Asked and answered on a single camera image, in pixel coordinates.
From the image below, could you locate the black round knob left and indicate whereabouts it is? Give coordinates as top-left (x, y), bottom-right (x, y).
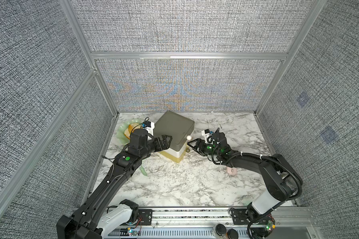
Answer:
top-left (213, 224), bottom-right (226, 239)

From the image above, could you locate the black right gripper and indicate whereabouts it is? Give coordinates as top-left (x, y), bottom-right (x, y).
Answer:
top-left (187, 138), bottom-right (221, 158)

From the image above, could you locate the pink computer mouse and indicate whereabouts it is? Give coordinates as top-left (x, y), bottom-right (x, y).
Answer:
top-left (226, 167), bottom-right (237, 175)

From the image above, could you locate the grey three-drawer storage box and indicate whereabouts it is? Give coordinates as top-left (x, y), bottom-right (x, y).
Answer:
top-left (153, 111), bottom-right (195, 163)

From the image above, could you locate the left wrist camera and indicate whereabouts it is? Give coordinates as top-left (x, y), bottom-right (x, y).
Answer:
top-left (141, 117), bottom-right (155, 135)

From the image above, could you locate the green scalloped glass plate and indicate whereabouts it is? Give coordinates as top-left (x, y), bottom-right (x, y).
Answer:
top-left (116, 119), bottom-right (143, 145)

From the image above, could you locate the black round knob right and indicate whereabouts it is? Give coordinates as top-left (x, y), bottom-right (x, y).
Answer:
top-left (226, 229), bottom-right (239, 239)

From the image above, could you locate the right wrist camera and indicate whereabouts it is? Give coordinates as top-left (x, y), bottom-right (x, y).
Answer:
top-left (201, 129), bottom-right (213, 144)

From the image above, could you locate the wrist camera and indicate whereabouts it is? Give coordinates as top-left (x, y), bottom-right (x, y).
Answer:
top-left (201, 129), bottom-right (213, 144)
top-left (141, 117), bottom-right (155, 135)

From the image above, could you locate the black round knob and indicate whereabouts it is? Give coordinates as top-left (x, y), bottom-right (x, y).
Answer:
top-left (213, 224), bottom-right (226, 239)
top-left (226, 229), bottom-right (239, 239)

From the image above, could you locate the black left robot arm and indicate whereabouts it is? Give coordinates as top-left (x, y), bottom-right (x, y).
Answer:
top-left (56, 129), bottom-right (173, 239)

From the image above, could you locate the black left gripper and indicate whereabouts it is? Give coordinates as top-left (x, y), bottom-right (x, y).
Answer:
top-left (139, 134), bottom-right (172, 159)

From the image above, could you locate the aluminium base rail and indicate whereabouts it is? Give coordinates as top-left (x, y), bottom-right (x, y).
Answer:
top-left (99, 206), bottom-right (323, 239)

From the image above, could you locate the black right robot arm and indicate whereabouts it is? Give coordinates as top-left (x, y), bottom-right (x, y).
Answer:
top-left (187, 130), bottom-right (303, 239)

